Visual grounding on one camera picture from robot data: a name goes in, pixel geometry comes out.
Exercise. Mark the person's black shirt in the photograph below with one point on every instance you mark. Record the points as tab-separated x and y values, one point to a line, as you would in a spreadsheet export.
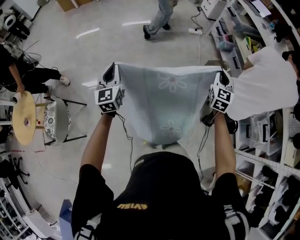
164	199

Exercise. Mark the white cup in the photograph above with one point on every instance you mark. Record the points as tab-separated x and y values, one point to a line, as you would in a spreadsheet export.
16	97

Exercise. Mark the black office chair base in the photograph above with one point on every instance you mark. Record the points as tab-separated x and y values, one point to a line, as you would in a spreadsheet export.
16	172

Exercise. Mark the white power strip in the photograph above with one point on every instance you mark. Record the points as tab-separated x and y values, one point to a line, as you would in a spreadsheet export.
195	31

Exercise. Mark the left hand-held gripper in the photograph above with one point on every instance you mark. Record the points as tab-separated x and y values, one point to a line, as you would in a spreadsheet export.
107	96

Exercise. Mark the cardboard box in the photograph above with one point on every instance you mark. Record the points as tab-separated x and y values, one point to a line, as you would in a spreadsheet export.
70	4

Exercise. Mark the white drawer cabinet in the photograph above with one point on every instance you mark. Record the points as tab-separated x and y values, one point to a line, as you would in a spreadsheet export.
213	8

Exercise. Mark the light blue floral tablecloth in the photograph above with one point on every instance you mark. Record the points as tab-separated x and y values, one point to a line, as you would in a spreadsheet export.
164	103

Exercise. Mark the blue box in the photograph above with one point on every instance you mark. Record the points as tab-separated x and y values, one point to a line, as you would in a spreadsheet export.
65	218

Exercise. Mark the round wooden table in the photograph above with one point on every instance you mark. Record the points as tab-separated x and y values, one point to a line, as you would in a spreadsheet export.
23	122

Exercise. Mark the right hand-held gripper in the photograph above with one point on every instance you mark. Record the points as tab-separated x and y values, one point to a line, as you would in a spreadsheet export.
221	97

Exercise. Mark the white shelving unit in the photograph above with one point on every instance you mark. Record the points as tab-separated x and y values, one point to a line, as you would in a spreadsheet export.
269	150

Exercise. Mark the person's right forearm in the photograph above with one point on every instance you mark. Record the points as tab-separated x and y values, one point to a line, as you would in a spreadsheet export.
223	150

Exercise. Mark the chair with floral cushion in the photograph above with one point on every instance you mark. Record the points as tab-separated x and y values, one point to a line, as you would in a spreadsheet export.
57	119

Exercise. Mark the person's left forearm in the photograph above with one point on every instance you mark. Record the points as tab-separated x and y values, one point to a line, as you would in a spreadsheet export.
98	140

